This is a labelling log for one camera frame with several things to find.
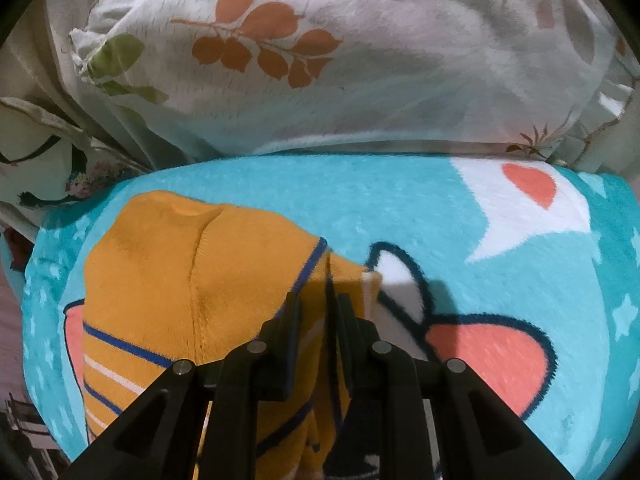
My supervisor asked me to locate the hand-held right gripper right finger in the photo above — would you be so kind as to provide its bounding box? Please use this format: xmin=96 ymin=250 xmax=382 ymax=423
xmin=331 ymin=293 xmax=576 ymax=480

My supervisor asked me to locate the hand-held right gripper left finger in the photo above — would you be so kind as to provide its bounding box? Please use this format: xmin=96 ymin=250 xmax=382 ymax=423
xmin=62 ymin=292 xmax=303 ymax=480

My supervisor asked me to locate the orange striped small garment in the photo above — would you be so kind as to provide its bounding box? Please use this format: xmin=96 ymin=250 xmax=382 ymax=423
xmin=80 ymin=191 xmax=383 ymax=480

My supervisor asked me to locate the teal printed blanket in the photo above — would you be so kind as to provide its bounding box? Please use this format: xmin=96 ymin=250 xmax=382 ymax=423
xmin=22 ymin=152 xmax=640 ymax=480

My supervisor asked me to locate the leaf print pillow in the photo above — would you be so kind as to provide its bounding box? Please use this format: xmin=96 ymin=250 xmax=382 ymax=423
xmin=70 ymin=0 xmax=640 ymax=158

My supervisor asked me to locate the slatted rack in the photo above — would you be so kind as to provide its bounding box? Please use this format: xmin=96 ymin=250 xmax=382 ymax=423
xmin=5 ymin=392 xmax=71 ymax=467

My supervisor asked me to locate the floral print pillow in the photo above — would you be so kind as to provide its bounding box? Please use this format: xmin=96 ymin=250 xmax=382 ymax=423
xmin=0 ymin=97 xmax=151 ymax=208

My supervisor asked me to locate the beige curtain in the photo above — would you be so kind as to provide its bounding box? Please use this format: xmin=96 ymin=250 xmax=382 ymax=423
xmin=0 ymin=0 xmax=226 ymax=241

